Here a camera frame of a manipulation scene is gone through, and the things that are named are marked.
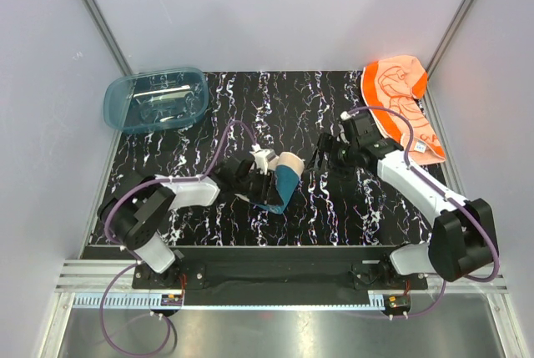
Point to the teal beige cartoon towel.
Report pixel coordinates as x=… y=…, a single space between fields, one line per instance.
x=286 y=178

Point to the teal transparent plastic basin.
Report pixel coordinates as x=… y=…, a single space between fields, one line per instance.
x=156 y=101

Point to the right slotted cable duct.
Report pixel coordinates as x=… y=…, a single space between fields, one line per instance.
x=376 y=300

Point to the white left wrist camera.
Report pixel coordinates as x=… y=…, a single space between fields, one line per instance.
x=264 y=159

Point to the slotted cable duct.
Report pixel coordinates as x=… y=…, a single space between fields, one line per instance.
x=114 y=300
x=376 y=300

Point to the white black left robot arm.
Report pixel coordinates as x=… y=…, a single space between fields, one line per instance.
x=131 y=216

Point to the right controller board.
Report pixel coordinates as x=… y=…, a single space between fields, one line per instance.
x=398 y=304

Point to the left slotted cable duct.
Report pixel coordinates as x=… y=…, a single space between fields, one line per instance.
x=114 y=300

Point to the left controller board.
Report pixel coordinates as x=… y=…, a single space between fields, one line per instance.
x=172 y=299

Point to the right rear aluminium post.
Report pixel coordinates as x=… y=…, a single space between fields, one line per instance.
x=449 y=34

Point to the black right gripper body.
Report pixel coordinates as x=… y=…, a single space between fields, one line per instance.
x=346 y=153

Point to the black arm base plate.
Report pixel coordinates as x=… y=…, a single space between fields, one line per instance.
x=204 y=268

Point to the left rear aluminium post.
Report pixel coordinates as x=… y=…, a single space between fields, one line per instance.
x=106 y=34

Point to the controller board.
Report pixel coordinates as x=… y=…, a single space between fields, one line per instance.
x=398 y=304
x=172 y=299

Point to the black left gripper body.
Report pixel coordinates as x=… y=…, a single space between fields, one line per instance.
x=249 y=186

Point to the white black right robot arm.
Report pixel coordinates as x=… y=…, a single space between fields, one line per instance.
x=462 y=236

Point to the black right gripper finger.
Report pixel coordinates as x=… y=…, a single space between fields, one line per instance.
x=316 y=162
x=326 y=143

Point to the orange cartoon towel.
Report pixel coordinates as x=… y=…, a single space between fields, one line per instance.
x=394 y=86

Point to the aluminium post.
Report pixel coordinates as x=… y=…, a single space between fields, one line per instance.
x=106 y=34
x=449 y=34

